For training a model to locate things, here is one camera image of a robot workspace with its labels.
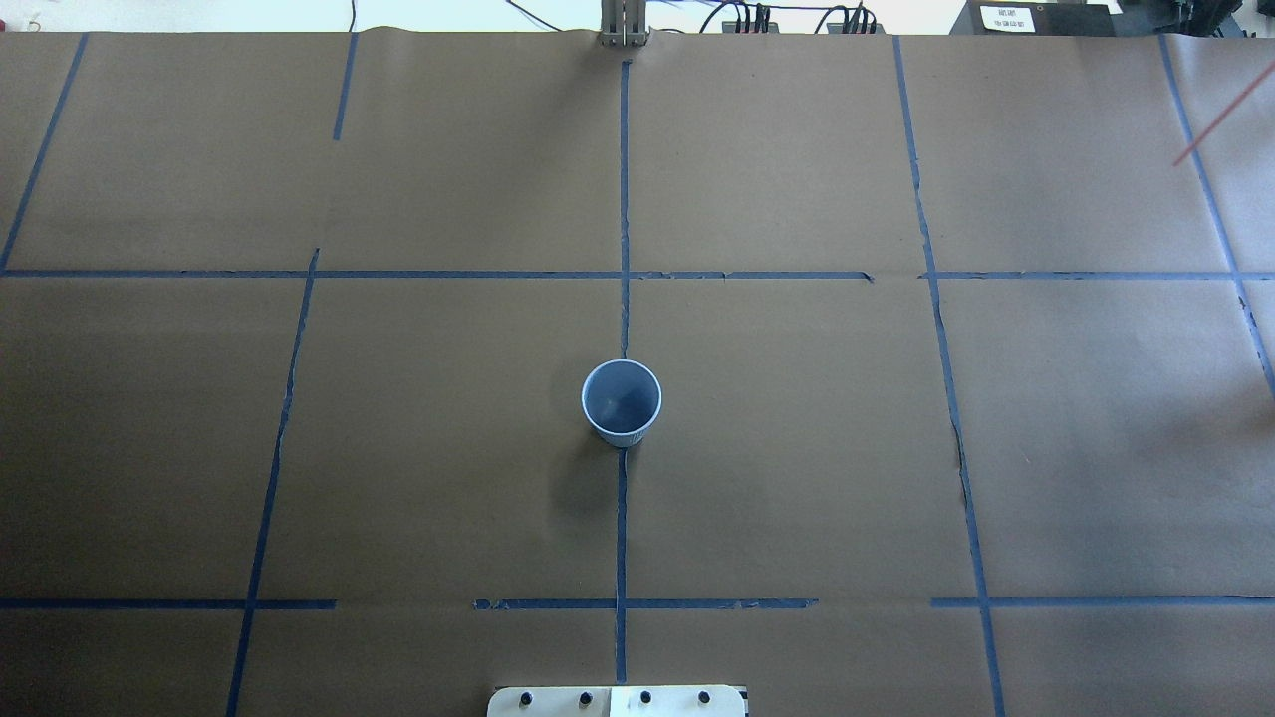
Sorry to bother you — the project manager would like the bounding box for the blue plastic cup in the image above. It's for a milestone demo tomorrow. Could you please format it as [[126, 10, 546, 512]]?
[[580, 359, 663, 449]]

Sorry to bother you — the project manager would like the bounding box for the white pillar with base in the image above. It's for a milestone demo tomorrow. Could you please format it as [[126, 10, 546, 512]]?
[[486, 684, 750, 716]]

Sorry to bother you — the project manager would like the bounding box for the black box with label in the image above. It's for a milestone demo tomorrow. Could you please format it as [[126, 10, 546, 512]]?
[[949, 1, 1116, 37]]

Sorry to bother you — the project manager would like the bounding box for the aluminium frame post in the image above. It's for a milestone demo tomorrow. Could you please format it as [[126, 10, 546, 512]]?
[[601, 0, 650, 47]]

